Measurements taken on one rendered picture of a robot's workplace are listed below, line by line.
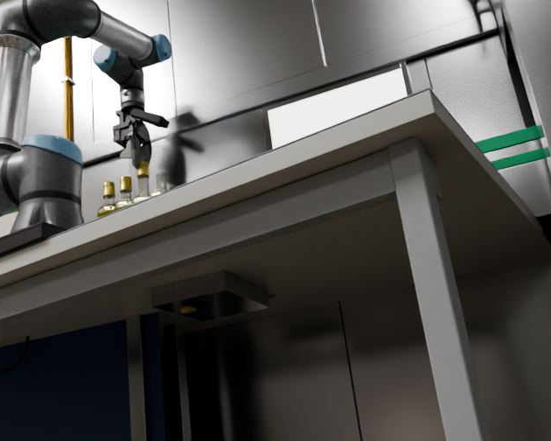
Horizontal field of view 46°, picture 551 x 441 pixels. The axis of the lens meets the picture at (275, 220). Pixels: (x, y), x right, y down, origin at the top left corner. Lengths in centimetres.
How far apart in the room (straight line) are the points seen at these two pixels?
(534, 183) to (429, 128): 66
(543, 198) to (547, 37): 32
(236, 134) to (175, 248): 96
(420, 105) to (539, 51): 63
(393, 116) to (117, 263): 52
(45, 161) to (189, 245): 43
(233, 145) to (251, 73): 25
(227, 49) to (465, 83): 76
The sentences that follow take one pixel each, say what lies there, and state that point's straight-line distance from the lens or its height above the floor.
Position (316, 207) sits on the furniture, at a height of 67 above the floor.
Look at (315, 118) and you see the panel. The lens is 185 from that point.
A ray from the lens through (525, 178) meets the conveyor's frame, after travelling 147.
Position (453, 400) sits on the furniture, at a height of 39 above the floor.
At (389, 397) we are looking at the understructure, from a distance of 164.
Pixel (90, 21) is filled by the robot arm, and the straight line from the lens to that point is 162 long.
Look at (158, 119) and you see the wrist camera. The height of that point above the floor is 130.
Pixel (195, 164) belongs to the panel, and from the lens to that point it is 195.
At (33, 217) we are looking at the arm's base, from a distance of 127.
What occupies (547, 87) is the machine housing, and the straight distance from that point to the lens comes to 137.
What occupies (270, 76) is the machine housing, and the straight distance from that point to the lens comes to 200.
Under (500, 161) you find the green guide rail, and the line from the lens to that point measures 151.
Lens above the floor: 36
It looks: 20 degrees up
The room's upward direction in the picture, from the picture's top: 7 degrees counter-clockwise
